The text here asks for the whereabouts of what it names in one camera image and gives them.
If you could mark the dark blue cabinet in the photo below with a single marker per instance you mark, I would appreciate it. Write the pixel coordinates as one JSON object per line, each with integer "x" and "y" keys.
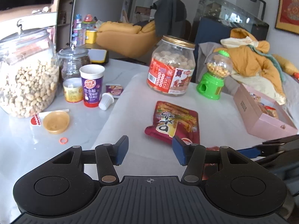
{"x": 208, "y": 29}

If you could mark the dark jacket on stand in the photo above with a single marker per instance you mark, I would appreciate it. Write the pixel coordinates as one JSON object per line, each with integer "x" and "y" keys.
{"x": 170, "y": 18}

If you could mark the yellow armchair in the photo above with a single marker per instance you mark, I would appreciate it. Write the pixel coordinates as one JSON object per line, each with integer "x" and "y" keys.
{"x": 126, "y": 39}

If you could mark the glass fish tank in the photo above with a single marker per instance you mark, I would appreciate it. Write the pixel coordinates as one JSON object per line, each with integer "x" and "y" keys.
{"x": 233, "y": 13}

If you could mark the framed red picture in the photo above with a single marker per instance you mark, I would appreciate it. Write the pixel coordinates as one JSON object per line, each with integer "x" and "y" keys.
{"x": 288, "y": 16}

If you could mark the small purple sachet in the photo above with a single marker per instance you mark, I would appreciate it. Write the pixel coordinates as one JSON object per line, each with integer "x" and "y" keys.
{"x": 114, "y": 89}

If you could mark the purple drink cup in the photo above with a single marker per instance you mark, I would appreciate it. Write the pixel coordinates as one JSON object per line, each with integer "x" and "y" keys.
{"x": 92, "y": 80}

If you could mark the yellow black tablet case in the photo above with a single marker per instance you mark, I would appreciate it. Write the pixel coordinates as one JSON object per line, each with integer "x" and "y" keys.
{"x": 98, "y": 56}

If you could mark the dark red snack bag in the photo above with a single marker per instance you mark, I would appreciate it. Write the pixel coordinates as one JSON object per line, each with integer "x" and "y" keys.
{"x": 170, "y": 120}

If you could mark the red white wrapper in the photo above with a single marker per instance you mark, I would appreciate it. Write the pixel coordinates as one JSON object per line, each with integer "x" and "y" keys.
{"x": 37, "y": 119}

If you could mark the small dark glass jar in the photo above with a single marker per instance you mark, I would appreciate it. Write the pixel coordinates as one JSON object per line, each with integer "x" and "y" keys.
{"x": 71, "y": 60}

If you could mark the green candy dispenser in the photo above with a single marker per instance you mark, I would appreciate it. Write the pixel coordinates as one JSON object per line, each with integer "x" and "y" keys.
{"x": 219, "y": 66}

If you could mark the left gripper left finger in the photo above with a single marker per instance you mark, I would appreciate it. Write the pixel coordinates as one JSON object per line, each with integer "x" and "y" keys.
{"x": 69, "y": 165}

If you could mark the orange plastic lid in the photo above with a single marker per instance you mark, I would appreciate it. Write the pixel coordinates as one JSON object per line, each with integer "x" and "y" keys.
{"x": 56, "y": 122}

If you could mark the colourful bottles on shelf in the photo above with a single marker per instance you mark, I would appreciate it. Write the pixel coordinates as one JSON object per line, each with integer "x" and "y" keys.
{"x": 84, "y": 30}

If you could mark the pink cardboard box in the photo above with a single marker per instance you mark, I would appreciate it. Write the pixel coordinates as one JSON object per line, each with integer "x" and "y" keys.
{"x": 262, "y": 116}

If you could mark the small yellow pudding cup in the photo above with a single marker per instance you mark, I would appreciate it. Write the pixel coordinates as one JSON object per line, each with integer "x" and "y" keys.
{"x": 73, "y": 91}

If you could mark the clear jar red label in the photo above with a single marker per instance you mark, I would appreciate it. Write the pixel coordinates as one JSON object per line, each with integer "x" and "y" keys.
{"x": 172, "y": 66}

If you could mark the red cartoon snack bag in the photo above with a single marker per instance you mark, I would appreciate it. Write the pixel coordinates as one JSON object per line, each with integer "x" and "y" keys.
{"x": 265, "y": 108}

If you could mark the orange and cream blanket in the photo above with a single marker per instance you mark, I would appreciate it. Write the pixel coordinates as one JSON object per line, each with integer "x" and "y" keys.
{"x": 254, "y": 66}

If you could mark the large glass peanut jar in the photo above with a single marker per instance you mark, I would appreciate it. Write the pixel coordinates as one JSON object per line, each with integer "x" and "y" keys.
{"x": 29, "y": 72}

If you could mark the small white creamer cup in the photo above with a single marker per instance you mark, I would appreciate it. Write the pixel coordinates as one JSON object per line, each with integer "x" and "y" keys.
{"x": 106, "y": 101}

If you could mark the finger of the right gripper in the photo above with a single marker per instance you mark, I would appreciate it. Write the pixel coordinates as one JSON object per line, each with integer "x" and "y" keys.
{"x": 251, "y": 153}

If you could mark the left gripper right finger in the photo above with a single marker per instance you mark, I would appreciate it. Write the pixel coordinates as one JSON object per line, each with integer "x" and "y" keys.
{"x": 193, "y": 158}

